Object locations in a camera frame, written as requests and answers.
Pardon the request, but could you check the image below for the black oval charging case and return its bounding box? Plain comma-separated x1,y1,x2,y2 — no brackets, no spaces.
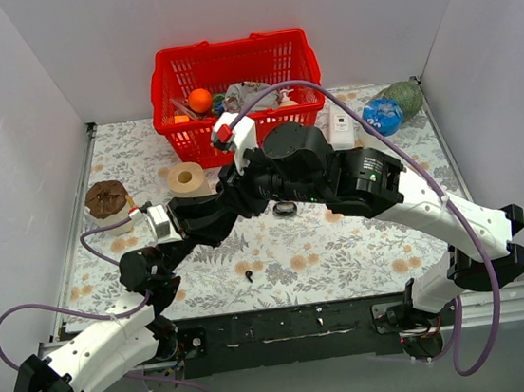
272,201,298,217

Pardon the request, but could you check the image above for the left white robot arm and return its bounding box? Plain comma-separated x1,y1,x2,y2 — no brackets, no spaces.
13,194,237,392

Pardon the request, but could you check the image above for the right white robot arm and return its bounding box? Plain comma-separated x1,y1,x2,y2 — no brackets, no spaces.
216,122,524,327

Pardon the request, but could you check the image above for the beige paper roll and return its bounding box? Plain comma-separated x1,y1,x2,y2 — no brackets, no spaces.
167,161,212,198

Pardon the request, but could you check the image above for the floral patterned table mat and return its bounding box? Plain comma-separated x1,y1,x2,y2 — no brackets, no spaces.
65,107,464,320

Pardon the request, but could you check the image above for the crumpled silver foil bag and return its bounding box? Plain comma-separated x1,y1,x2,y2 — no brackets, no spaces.
222,81,279,113

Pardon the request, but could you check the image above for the white rectangular bottle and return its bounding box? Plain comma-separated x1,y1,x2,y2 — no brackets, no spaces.
327,104,355,151

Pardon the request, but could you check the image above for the brown-topped paper cup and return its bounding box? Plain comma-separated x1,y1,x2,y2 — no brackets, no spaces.
84,179,135,228

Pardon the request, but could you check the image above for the orange fruit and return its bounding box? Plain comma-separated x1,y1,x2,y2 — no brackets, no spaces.
187,88,213,114

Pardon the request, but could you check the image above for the red plastic shopping basket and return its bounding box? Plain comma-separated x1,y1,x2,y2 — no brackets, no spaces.
151,28,321,169

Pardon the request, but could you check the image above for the blue-lidded white jar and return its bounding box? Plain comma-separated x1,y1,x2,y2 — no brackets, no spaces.
362,97,403,137

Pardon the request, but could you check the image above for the green textured ball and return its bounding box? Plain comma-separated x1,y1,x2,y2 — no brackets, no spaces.
380,80,423,122

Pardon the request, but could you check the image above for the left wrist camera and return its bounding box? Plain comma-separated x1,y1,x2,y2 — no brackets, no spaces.
128,202,183,247

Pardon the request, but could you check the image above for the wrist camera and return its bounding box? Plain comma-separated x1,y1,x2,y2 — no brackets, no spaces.
128,202,183,247
211,112,258,176

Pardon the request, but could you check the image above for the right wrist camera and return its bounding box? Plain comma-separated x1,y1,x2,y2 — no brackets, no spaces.
211,112,258,176

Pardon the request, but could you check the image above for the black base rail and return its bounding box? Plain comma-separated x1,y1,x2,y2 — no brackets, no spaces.
120,286,449,388

